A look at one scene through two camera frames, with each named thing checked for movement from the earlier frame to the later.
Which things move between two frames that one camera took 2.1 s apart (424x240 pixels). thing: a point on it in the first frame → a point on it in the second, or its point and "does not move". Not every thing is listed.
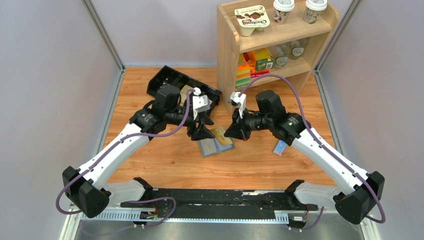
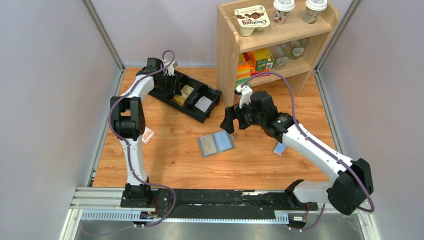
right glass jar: [297, 48] does not move
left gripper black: [197, 122] → [168, 84]
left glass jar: [281, 55] does not move
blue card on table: [280, 147] does not move
